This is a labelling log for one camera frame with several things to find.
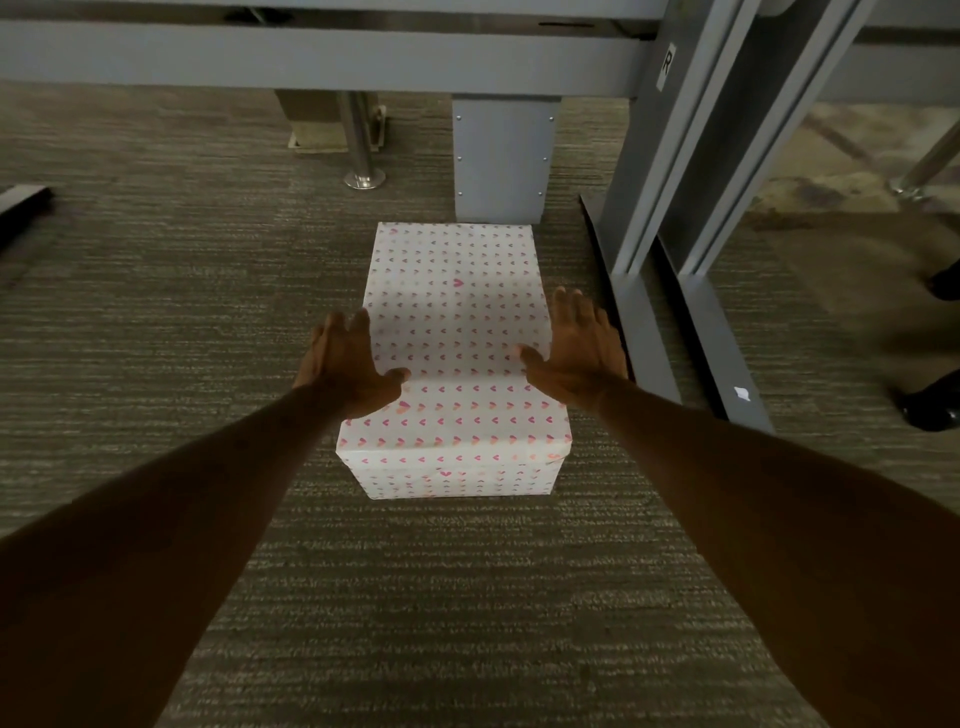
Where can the grey metal column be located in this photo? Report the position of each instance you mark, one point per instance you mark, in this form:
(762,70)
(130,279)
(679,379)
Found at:
(504,157)

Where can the chrome chair leg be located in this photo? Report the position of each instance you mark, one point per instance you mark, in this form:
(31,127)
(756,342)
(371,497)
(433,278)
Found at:
(926,165)

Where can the grey desk leg with label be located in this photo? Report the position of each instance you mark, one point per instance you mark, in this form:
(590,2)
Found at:
(660,165)

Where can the pink heart wrapped gift box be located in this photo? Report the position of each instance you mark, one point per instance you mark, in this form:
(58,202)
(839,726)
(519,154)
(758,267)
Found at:
(457,315)

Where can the black chair caster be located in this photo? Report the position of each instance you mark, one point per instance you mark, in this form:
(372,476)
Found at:
(934,405)

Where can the chrome pole with round base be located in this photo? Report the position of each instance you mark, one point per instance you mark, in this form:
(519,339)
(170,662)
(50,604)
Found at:
(358,142)

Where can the person's left thumb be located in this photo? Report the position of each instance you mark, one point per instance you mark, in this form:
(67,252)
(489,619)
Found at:
(391,381)

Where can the person's right thumb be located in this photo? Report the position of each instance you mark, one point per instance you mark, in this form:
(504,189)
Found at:
(535,361)

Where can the grey desk crossbeam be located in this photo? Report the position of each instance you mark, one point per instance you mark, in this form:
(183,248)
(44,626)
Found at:
(315,56)

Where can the person's right hand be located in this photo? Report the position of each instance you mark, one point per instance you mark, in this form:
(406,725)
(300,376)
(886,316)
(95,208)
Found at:
(581,367)

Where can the beige cardboard box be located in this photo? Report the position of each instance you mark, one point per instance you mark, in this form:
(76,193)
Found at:
(315,120)

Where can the black flat bar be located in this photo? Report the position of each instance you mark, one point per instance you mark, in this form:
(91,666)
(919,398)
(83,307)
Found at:
(21,210)

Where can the person's right forearm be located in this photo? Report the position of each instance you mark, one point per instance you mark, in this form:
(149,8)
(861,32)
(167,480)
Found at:
(787,540)

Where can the person's right middle finger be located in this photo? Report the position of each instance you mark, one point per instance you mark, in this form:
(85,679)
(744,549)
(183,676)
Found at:
(579,316)

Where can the grey desk leg with sticker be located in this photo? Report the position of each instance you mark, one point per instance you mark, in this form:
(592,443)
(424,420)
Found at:
(742,180)

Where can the person's left hand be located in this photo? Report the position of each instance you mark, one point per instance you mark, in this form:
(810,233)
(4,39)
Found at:
(341,375)

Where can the person's left forearm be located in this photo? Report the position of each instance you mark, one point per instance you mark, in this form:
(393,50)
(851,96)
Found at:
(172,540)

